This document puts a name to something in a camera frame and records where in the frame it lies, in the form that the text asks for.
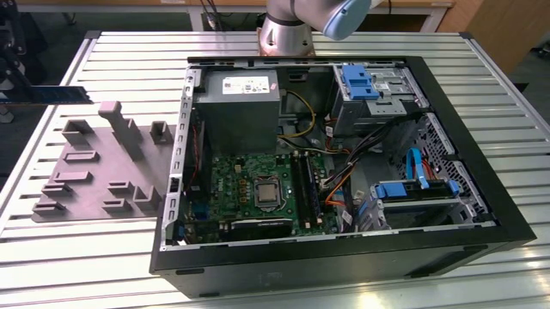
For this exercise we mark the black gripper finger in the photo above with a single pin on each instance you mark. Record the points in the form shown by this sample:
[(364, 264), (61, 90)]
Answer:
[(17, 74)]

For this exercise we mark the black RAM slot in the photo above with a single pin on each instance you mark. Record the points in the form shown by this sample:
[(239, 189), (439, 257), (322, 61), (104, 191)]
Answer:
[(300, 193)]

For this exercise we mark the grey stand foot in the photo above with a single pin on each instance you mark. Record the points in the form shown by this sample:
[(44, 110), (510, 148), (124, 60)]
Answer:
[(5, 114)]

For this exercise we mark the grey parts rack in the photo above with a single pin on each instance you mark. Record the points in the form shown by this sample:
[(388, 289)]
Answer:
[(107, 161)]

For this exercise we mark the grey power supply unit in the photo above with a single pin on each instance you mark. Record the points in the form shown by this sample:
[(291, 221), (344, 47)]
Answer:
[(236, 122)]

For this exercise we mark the green motherboard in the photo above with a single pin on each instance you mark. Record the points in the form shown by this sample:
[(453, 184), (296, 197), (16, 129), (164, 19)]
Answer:
[(223, 170)]

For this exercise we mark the blue board connector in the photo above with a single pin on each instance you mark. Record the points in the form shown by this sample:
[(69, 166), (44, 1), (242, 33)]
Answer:
[(200, 212)]

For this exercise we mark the silver CPU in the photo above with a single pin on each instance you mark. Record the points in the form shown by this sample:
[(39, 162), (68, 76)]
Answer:
[(267, 193)]

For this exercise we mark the black graphics card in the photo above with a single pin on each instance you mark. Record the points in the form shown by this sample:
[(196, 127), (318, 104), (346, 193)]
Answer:
[(258, 229)]

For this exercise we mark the white board power connector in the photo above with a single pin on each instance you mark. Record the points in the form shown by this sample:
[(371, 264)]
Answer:
[(324, 184)]

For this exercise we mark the blue drive carrier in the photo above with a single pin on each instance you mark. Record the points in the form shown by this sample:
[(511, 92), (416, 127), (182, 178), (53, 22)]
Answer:
[(358, 83)]

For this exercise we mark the metal drive cage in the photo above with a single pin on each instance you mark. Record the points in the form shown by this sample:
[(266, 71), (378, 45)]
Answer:
[(386, 109)]

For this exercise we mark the hard disk in blue carrier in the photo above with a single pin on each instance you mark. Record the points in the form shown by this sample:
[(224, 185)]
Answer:
[(391, 190)]

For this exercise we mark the black PC case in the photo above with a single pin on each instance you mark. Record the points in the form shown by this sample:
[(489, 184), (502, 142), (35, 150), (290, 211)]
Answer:
[(343, 267)]

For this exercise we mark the metal disk bay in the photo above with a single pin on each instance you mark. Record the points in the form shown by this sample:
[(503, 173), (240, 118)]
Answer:
[(430, 203)]

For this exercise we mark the wooden cabinet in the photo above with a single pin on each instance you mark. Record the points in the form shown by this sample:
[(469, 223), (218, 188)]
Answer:
[(507, 29)]

